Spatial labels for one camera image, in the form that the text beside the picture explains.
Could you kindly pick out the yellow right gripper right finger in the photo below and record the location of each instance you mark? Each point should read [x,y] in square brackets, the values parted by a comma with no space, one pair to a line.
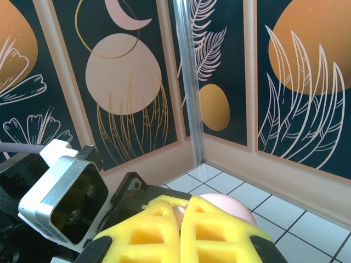
[219,235]

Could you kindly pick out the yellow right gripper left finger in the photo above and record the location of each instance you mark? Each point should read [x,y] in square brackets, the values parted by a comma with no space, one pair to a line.
[153,233]

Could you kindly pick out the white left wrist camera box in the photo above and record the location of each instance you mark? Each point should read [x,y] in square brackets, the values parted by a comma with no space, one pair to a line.
[55,175]

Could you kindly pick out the pink round earbud case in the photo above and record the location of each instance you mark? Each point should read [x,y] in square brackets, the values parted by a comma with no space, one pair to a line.
[230,208]

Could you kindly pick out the pink earbud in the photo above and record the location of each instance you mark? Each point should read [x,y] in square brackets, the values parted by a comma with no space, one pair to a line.
[178,215]

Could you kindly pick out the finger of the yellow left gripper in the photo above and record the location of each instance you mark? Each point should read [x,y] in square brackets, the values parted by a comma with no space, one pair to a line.
[170,197]

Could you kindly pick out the aluminium corner post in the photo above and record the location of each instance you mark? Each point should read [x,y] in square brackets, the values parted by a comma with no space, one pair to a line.
[189,82]

